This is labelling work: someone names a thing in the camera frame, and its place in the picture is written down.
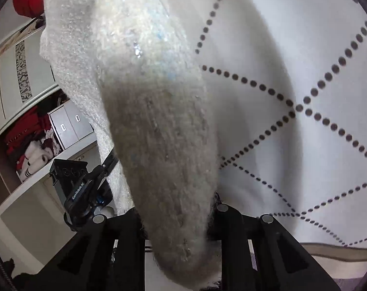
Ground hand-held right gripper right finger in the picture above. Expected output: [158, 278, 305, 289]
[206, 192, 342, 291]

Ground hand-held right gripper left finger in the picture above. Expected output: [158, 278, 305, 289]
[20, 208, 146, 291]

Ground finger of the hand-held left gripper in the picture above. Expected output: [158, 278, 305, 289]
[92, 150, 119, 180]

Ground white tweed jacket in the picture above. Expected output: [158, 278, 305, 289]
[39, 0, 223, 290]

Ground red clothes in wardrobe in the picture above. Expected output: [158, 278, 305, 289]
[0, 106, 55, 170]

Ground white drawer unit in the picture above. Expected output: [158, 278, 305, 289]
[48, 99, 94, 150]

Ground white striped garment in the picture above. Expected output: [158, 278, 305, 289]
[16, 141, 55, 182]

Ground white wardrobe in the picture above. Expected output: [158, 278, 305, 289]
[0, 16, 111, 240]

